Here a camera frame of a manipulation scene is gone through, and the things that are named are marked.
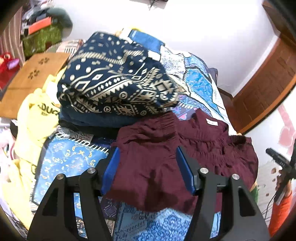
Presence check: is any white sliding wardrobe door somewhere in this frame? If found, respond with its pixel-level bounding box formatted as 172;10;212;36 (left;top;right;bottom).
246;89;295;211

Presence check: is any brown wooden door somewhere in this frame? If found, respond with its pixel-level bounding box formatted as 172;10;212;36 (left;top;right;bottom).
232;1;295;133

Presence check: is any green patterned storage box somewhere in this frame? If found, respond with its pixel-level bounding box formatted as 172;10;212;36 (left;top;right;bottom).
23;25;62;57

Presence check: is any red plush toy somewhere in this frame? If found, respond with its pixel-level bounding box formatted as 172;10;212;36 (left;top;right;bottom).
0;52;20;90

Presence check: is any maroon button shirt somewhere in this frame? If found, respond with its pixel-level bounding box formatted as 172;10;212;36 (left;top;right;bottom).
107;109;258;214

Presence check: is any striped red curtain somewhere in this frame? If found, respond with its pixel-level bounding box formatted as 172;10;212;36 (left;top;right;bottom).
1;7;25;67

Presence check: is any yellow printed t-shirt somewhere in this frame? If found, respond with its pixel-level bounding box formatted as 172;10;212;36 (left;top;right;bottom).
3;69;65;229

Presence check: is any grey green pillow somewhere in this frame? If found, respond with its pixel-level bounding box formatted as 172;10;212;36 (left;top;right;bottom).
51;8;73;28

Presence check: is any orange box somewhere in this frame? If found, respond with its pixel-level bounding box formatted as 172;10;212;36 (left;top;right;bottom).
28;16;52;35

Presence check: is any navy patterned folded garment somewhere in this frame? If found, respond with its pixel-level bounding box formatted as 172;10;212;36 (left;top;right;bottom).
56;31;180;117

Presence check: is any person's hand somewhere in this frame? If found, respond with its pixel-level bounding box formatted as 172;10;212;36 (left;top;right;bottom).
275;170;293;198

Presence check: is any blue patchwork quilt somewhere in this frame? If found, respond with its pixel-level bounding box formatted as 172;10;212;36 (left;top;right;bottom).
28;32;229;240

